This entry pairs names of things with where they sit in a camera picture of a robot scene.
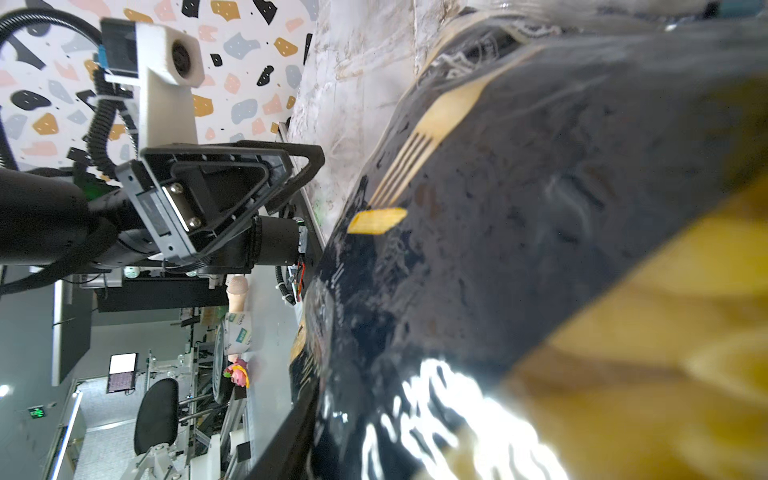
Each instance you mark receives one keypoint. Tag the black office chair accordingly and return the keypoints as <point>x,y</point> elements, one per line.
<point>156,431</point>

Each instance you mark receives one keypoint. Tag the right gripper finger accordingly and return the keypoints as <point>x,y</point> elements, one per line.
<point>286,455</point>

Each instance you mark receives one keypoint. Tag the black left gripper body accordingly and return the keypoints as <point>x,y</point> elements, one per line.
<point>43,218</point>

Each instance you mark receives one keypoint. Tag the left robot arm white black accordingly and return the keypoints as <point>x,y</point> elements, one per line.
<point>306,160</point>

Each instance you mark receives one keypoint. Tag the clear black penne bag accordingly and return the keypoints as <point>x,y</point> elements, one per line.
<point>554,266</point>

